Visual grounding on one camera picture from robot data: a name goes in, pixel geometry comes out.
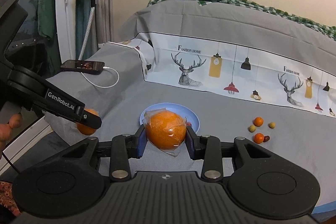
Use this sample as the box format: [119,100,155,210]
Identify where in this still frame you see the green-yellow small fruit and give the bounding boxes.
[268,122,276,128]
[248,124,256,132]

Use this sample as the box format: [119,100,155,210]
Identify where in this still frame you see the small orange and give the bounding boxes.
[253,133,265,144]
[253,117,264,127]

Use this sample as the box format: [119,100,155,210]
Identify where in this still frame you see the small orange top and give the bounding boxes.
[253,117,264,127]

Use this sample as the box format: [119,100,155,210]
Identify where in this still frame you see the person's left hand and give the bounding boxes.
[0,113,23,155]

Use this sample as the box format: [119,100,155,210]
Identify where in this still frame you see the blue plastic plate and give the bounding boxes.
[139,102,200,133]

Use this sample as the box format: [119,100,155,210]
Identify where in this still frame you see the black smartphone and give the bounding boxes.
[60,60,105,75]

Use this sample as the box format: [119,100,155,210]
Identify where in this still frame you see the dark red jujube right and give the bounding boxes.
[264,135,270,142]

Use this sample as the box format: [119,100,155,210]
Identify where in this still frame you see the grey printed sofa cover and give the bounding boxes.
[50,1,335,213]

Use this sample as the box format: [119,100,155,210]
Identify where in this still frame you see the green checkered blanket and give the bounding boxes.
[147,0,335,40]

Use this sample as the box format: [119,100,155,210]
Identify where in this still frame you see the white charging cable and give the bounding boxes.
[81,66,120,89]

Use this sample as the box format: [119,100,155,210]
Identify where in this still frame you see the white door frame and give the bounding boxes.
[55,0,76,63]

